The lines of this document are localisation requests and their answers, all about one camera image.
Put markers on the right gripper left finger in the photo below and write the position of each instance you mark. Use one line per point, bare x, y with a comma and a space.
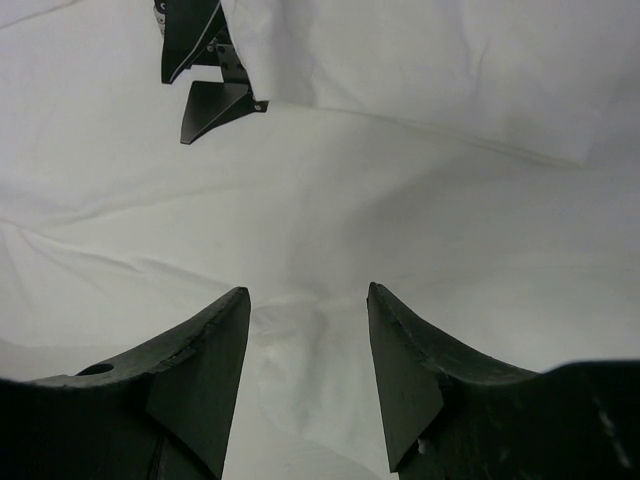
161, 410

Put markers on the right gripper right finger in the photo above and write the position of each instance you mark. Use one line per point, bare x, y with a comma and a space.
452, 412

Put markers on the white printed t-shirt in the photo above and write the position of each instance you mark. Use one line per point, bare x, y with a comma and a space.
479, 158

